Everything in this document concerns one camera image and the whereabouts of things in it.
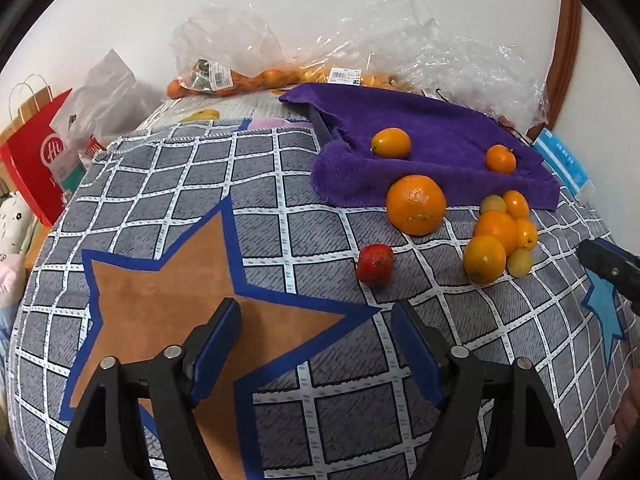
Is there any person's right forearm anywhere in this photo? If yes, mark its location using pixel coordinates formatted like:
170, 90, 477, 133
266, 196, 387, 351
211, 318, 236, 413
614, 365, 640, 448

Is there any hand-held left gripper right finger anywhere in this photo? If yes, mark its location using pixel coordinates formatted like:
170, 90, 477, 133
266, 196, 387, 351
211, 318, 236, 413
391, 299, 578, 480

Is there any crumpled clear plastic bag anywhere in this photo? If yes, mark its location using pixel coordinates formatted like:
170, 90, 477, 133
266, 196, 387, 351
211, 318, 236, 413
400, 35, 548, 128

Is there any clear plastic bag of oranges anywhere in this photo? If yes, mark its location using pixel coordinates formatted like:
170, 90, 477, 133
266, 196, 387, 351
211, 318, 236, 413
167, 4, 301, 100

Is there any blue tissue pack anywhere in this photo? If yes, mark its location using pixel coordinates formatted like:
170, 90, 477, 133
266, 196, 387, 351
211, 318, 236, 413
532, 127, 593, 196

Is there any wooden door frame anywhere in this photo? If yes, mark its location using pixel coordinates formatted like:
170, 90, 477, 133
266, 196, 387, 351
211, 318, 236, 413
542, 0, 583, 131

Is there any red paper shopping bag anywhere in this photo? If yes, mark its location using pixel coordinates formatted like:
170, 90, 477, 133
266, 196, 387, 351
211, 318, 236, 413
0, 74, 73, 228

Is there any red fruit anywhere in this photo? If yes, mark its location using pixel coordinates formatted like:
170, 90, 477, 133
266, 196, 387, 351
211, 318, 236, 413
356, 244, 395, 288

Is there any large orange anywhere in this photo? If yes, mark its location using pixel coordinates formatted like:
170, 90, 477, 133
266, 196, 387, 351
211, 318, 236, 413
386, 174, 447, 237

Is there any star pattern checked blanket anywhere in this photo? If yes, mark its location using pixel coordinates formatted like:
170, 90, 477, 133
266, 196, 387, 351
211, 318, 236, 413
10, 95, 640, 480

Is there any small tangerine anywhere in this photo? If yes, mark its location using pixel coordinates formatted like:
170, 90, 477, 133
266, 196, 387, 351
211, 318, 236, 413
485, 144, 517, 175
501, 190, 530, 220

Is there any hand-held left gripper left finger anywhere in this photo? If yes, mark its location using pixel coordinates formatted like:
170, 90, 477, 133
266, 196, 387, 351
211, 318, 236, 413
54, 297, 243, 480

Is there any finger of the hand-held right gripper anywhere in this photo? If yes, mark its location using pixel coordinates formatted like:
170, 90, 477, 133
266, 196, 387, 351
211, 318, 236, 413
578, 237, 640, 293

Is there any purple towel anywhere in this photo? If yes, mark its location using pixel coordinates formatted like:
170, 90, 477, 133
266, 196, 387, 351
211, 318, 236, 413
278, 82, 561, 211

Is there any white plastic bag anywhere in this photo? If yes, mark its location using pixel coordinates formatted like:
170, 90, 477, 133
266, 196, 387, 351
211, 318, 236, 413
50, 49, 166, 191

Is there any cartoon print bed sheet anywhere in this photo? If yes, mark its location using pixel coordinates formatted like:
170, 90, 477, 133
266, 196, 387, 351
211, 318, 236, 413
135, 87, 321, 133

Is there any clear bag of small oranges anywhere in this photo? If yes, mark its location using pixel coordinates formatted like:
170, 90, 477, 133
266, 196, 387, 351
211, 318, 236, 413
295, 0, 436, 92

